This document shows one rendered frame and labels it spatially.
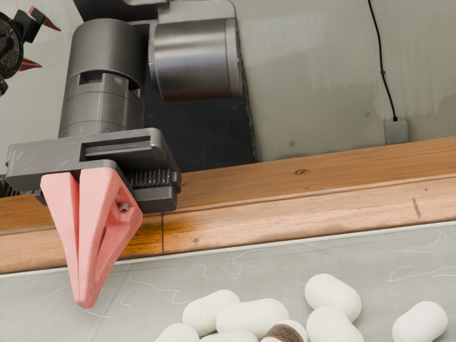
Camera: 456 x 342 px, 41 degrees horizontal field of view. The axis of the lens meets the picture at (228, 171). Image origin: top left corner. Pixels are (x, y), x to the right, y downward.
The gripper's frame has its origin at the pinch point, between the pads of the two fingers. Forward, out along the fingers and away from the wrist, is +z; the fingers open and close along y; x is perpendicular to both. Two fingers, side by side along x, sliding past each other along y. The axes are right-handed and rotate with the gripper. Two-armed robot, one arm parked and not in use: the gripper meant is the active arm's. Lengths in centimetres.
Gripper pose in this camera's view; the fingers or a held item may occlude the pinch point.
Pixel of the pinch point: (85, 292)
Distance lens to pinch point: 38.6
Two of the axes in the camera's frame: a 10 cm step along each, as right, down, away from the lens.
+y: 9.9, -1.0, -1.4
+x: 1.7, 4.9, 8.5
